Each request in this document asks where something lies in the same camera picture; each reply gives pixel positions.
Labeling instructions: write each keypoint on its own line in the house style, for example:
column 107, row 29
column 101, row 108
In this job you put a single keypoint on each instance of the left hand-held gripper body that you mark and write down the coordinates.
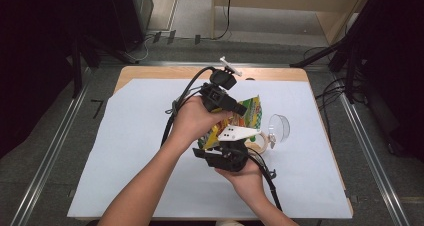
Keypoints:
column 215, row 94

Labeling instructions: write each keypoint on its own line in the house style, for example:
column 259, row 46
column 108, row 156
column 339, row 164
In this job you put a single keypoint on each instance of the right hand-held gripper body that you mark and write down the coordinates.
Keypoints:
column 230, row 157

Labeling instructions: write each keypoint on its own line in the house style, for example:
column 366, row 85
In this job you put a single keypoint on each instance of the yellow green spouted pouch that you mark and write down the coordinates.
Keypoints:
column 250, row 114

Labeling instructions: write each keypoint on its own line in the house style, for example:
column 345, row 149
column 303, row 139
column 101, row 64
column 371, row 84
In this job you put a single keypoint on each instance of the clear glass jar with lid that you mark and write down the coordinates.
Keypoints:
column 280, row 127

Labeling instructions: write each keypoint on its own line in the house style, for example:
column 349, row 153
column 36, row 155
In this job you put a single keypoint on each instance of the person's right hand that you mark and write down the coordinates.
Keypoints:
column 248, row 184

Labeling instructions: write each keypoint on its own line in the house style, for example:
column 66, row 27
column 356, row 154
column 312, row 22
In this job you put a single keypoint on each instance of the person's left hand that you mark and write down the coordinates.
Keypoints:
column 193, row 121

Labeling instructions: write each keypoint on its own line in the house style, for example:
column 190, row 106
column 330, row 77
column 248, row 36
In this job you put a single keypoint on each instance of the black table grommet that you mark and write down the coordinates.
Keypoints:
column 250, row 79

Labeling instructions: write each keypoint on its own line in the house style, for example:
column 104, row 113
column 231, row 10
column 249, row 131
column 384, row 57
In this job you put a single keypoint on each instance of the black floor tape strip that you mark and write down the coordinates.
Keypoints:
column 171, row 37
column 156, row 37
column 197, row 39

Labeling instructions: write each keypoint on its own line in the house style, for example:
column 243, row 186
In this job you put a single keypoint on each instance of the wooden table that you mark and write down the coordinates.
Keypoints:
column 150, row 72

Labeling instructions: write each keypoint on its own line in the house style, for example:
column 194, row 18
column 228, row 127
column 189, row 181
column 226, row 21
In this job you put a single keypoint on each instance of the white paper sheet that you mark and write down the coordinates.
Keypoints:
column 316, row 186

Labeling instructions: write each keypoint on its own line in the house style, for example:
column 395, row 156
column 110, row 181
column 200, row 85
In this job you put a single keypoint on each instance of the black metal stand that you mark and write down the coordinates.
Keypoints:
column 77, row 72
column 316, row 56

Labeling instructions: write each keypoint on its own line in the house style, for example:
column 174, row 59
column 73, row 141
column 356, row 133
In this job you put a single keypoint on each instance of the light wooden bench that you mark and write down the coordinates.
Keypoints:
column 266, row 2

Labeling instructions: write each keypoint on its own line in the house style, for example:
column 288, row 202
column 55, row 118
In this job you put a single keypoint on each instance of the dark cabinet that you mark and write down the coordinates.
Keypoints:
column 126, row 12

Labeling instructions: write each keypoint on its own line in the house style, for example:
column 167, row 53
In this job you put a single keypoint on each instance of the dark curtain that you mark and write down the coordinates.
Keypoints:
column 403, row 69
column 30, row 52

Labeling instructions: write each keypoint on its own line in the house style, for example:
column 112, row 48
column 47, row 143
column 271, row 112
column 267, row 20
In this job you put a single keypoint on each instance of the short metal floor rail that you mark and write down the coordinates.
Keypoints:
column 183, row 63

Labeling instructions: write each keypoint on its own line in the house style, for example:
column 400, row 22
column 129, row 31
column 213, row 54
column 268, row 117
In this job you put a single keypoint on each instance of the long metal floor rail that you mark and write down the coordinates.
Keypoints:
column 50, row 159
column 366, row 146

